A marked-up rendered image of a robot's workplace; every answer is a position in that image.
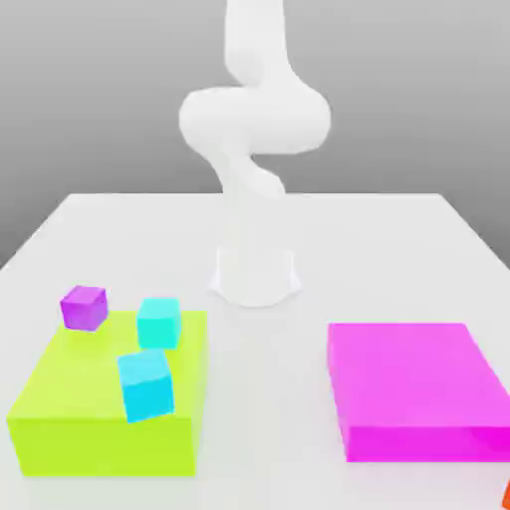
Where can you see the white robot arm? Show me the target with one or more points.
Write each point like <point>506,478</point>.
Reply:
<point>255,119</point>

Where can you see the large lime green box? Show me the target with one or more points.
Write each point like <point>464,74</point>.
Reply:
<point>79,390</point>

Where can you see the small turquoise cube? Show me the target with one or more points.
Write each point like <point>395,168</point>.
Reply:
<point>158,324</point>

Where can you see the small orange cube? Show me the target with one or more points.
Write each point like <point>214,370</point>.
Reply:
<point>507,498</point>

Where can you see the large magenta box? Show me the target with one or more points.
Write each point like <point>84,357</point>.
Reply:
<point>406,378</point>

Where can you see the small purple cube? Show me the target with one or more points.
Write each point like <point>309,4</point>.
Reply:
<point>84,308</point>

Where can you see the small sky blue cube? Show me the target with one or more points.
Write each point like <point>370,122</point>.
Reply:
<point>146,388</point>

